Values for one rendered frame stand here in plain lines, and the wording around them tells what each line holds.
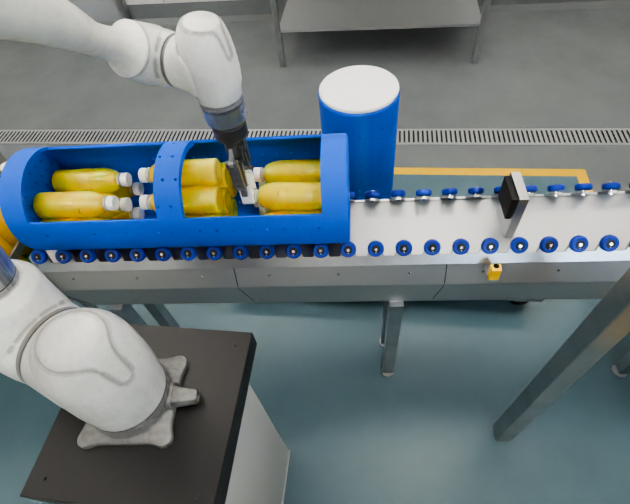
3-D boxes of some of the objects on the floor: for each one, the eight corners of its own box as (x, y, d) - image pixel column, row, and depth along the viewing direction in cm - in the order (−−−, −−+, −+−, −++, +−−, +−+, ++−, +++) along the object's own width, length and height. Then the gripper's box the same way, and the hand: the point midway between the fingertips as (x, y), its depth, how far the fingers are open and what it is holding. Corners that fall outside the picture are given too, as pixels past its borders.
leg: (181, 376, 204) (122, 311, 154) (169, 376, 204) (106, 311, 154) (184, 364, 207) (127, 296, 157) (172, 364, 208) (111, 297, 158)
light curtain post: (511, 441, 175) (1024, -29, 39) (495, 440, 176) (949, -24, 40) (507, 425, 179) (967, -55, 43) (492, 425, 179) (898, -50, 44)
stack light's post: (116, 296, 234) (-32, 127, 146) (109, 296, 234) (-43, 128, 146) (118, 290, 236) (-26, 120, 148) (111, 290, 237) (-37, 120, 149)
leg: (187, 348, 212) (133, 277, 162) (176, 348, 213) (118, 278, 162) (190, 337, 215) (137, 264, 165) (178, 337, 216) (123, 265, 166)
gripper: (239, 144, 88) (260, 221, 107) (249, 95, 98) (267, 173, 117) (202, 145, 88) (230, 221, 107) (216, 97, 98) (240, 174, 117)
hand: (247, 187), depth 109 cm, fingers closed on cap, 4 cm apart
